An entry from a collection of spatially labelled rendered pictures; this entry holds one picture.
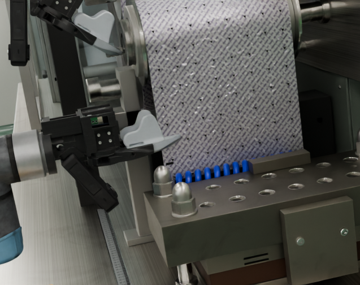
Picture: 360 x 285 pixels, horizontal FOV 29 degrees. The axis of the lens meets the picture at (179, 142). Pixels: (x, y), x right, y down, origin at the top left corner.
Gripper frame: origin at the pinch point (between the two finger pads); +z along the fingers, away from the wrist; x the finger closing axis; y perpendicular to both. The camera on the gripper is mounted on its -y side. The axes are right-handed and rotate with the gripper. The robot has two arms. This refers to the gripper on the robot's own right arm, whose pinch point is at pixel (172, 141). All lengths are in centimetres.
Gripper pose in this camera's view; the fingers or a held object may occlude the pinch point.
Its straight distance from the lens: 113.1
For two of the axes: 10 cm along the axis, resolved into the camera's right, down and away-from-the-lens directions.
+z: 9.7, -1.9, 1.6
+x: -2.0, -2.3, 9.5
